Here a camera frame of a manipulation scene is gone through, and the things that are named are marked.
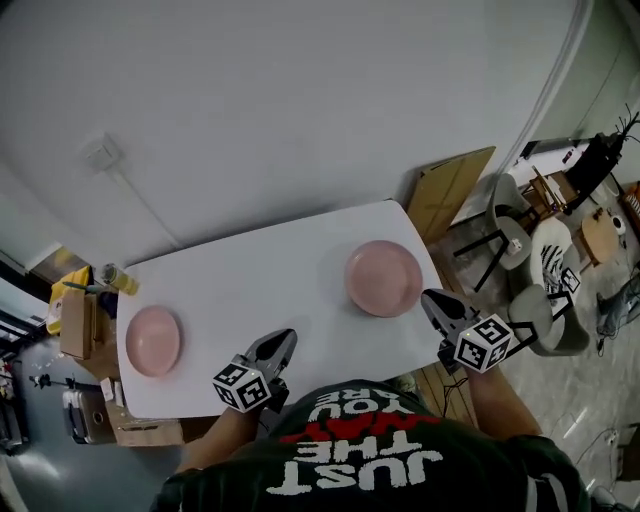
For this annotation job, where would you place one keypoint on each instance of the silver suitcase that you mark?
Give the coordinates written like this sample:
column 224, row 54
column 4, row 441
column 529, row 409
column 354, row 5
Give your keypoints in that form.
column 87, row 417

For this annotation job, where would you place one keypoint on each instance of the person's left forearm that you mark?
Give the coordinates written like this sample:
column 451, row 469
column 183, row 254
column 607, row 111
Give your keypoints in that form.
column 225, row 440

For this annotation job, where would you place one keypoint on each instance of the yellow box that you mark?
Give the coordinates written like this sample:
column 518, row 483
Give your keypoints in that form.
column 67, row 295

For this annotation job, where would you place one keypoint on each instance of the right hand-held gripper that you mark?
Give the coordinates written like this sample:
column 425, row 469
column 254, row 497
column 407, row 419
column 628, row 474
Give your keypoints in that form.
column 482, row 342

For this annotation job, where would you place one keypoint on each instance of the white wall switch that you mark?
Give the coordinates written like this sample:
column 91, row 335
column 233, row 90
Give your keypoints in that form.
column 102, row 152

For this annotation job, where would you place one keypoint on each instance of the person's dark printed t-shirt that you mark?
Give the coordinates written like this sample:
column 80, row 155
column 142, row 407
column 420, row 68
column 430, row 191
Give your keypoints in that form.
column 370, row 470

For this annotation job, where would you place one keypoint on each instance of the open cardboard box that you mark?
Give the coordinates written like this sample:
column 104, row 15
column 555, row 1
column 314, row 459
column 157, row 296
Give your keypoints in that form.
column 80, row 325

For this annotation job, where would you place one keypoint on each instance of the round wooden side table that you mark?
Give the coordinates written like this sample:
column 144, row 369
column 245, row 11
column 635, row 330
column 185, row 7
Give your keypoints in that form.
column 600, row 237

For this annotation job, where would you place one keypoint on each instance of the yellow drink bottle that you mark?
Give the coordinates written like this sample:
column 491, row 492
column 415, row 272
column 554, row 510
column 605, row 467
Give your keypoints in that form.
column 122, row 281

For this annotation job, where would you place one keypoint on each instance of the person's right forearm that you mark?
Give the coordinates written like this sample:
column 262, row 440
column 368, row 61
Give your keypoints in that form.
column 502, row 405

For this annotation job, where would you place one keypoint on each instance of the flat cardboard sheet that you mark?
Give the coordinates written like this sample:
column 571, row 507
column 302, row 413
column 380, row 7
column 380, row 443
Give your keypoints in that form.
column 450, row 192

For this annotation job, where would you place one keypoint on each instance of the white zebra print chair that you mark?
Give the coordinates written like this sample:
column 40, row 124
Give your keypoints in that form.
column 552, row 250

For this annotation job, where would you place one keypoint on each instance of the wooden folding chair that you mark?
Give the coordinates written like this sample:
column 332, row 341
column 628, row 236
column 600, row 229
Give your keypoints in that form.
column 550, row 192

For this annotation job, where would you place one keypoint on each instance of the small white cube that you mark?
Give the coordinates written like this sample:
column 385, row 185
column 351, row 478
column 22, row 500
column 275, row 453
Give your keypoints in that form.
column 515, row 245

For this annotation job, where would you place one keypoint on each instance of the black tripod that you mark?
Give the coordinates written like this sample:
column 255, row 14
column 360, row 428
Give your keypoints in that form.
column 52, row 382

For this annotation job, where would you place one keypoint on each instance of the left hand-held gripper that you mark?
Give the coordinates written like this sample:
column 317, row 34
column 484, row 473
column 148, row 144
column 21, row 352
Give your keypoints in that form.
column 245, row 387

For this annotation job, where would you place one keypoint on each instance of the grey chair with black legs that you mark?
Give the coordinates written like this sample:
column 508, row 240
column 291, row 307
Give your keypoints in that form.
column 507, row 215
column 555, row 325

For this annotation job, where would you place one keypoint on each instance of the pink big plate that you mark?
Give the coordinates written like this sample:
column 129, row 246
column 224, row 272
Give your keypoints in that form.
column 383, row 278
column 153, row 341

